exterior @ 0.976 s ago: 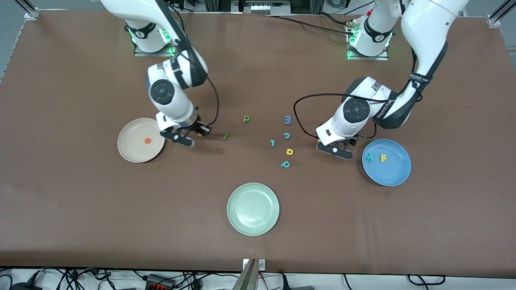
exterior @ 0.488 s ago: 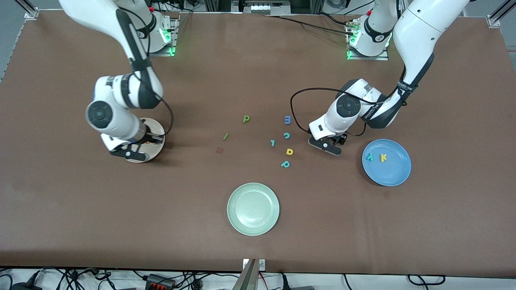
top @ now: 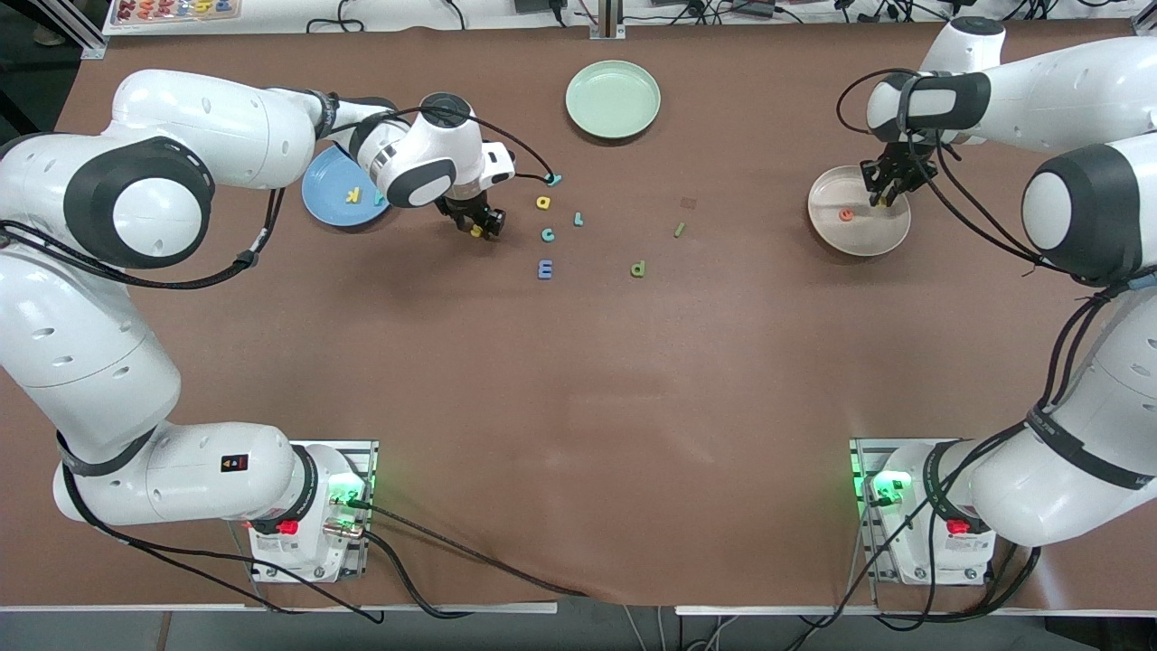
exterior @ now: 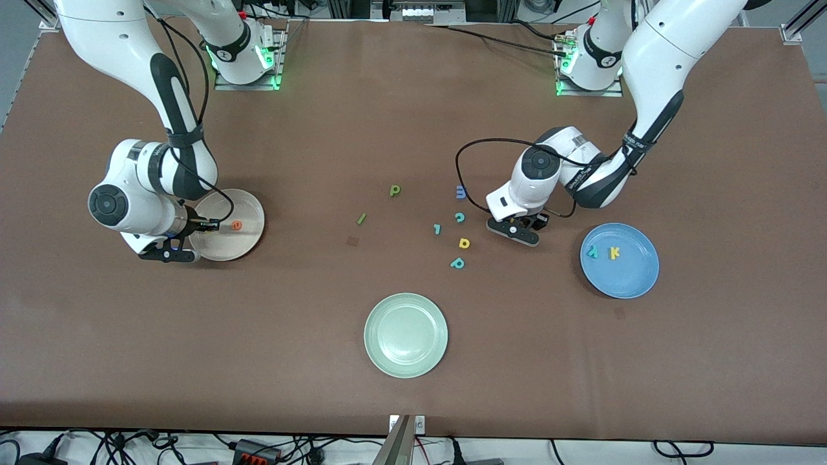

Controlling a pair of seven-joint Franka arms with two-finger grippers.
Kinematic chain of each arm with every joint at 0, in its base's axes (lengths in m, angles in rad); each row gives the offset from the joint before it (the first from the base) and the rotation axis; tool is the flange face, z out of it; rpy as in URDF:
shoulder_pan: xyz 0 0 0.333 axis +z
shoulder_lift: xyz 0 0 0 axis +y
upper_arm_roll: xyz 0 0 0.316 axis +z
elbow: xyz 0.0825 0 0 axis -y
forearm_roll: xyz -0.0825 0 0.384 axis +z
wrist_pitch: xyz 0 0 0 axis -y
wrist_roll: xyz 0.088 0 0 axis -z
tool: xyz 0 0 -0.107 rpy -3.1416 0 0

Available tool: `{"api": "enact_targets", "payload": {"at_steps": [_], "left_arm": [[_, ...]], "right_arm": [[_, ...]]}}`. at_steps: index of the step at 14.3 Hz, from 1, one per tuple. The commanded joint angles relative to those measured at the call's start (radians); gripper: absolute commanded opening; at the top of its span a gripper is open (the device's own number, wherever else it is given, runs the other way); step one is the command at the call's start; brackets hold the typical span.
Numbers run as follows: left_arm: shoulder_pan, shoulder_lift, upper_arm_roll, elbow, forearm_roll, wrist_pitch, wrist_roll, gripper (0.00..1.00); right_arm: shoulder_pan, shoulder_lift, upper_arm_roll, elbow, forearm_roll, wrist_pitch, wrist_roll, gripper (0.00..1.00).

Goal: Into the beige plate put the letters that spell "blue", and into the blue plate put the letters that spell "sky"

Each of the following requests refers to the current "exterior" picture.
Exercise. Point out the small white bracket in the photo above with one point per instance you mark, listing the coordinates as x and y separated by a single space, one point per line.
420 424

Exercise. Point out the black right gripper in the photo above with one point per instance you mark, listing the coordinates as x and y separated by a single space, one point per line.
192 225

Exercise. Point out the beige brown plate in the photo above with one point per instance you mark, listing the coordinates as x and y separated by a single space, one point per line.
242 245

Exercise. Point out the metal camera stand bracket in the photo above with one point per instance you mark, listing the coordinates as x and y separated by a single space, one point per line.
397 445

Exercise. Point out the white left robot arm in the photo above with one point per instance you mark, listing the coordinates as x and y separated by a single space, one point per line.
665 45

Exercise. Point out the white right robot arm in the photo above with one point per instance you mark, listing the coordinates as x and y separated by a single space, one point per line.
103 39

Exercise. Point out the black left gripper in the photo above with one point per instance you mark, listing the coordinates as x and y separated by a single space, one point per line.
538 221

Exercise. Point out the grey control box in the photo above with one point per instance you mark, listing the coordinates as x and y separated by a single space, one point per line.
420 5

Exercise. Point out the black power adapter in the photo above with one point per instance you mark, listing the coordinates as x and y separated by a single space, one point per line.
39 460

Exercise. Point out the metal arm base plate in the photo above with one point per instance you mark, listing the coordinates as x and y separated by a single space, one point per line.
223 86
610 92

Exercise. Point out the black power strip red switches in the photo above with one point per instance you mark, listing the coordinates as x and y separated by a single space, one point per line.
258 452

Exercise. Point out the blue plate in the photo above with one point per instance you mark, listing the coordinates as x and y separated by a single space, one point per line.
636 271

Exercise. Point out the pale green plate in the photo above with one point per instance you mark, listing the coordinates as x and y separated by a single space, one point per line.
406 336

